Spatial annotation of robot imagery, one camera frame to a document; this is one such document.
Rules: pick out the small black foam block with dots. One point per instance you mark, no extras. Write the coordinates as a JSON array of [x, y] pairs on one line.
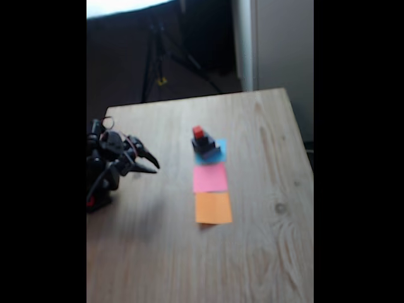
[[205, 139]]

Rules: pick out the yellow tape marker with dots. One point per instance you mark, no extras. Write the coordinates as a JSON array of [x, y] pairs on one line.
[[162, 82]]

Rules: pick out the large grey foam block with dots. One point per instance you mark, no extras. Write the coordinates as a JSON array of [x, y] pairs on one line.
[[211, 156]]

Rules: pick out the blue paper sheet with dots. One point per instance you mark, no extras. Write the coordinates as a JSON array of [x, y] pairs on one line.
[[223, 153]]

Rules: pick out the red and black table clamp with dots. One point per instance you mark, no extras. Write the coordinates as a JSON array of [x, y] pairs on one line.
[[98, 204]]

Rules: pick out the medium dark foam block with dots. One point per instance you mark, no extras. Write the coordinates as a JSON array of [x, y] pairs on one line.
[[209, 147]]

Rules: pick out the black tripod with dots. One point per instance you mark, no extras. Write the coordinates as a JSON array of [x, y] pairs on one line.
[[156, 57]]

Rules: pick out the pink paper sheet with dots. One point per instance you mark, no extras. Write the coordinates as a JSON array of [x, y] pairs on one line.
[[210, 178]]

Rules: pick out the white cabinet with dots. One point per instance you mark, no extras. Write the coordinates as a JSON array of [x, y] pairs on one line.
[[284, 47]]

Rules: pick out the orange paper sheet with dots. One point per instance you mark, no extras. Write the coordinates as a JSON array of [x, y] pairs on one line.
[[214, 208]]

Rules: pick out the red cube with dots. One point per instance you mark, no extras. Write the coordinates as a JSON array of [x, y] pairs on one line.
[[198, 132]]

